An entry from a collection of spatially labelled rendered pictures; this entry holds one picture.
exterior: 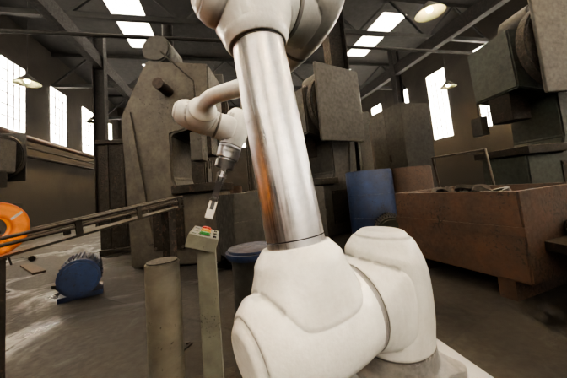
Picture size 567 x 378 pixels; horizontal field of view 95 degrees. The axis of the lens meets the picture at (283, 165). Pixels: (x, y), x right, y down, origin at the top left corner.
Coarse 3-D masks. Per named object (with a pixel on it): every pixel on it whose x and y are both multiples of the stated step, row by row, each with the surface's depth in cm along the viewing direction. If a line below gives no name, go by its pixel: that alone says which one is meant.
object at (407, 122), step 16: (384, 112) 469; (400, 112) 432; (416, 112) 441; (384, 128) 471; (400, 128) 434; (416, 128) 437; (384, 144) 473; (400, 144) 436; (416, 144) 433; (432, 144) 444; (384, 160) 475; (400, 160) 438; (416, 160) 430
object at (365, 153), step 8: (368, 112) 724; (368, 120) 722; (368, 128) 721; (368, 136) 718; (360, 144) 716; (368, 144) 715; (360, 152) 717; (368, 152) 713; (360, 160) 723; (368, 160) 710; (368, 168) 708
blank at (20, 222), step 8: (0, 208) 76; (8, 208) 78; (16, 208) 79; (0, 216) 76; (8, 216) 78; (16, 216) 79; (24, 216) 81; (8, 224) 78; (16, 224) 79; (24, 224) 81; (8, 232) 78; (16, 232) 79; (0, 240) 75; (8, 240) 77; (0, 248) 75; (8, 248) 77
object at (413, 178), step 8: (400, 168) 327; (408, 168) 322; (416, 168) 320; (424, 168) 321; (392, 176) 334; (400, 176) 326; (408, 176) 321; (416, 176) 319; (424, 176) 320; (432, 176) 331; (400, 184) 326; (408, 184) 321; (416, 184) 318; (424, 184) 319; (432, 184) 326
